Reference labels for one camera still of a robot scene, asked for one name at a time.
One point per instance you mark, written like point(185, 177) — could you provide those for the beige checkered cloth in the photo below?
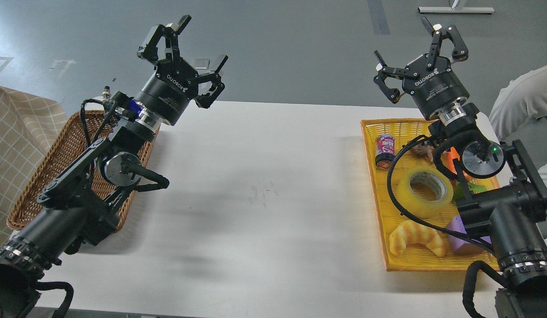
point(29, 125)

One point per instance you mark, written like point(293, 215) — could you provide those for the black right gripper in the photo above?
point(434, 88)

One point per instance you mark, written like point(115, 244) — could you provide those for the toy carrot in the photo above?
point(452, 154)

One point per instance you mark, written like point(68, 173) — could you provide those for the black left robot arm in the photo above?
point(81, 204)

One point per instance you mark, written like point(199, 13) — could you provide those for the yellow plastic basket tray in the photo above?
point(416, 257)

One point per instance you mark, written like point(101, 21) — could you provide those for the toy croissant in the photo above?
point(410, 232)

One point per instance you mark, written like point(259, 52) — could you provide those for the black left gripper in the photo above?
point(174, 90)

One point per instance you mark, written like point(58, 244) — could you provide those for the white stand base bar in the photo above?
point(455, 7)

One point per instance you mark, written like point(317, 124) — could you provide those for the person in grey clothes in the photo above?
point(520, 111)

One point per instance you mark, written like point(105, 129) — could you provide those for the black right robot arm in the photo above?
point(504, 196)

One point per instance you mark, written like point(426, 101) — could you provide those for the brown toy animal figure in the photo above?
point(424, 150)

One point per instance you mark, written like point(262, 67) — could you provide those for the brown wicker basket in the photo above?
point(69, 144)

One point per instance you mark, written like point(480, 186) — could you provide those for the yellow tape roll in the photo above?
point(424, 192)

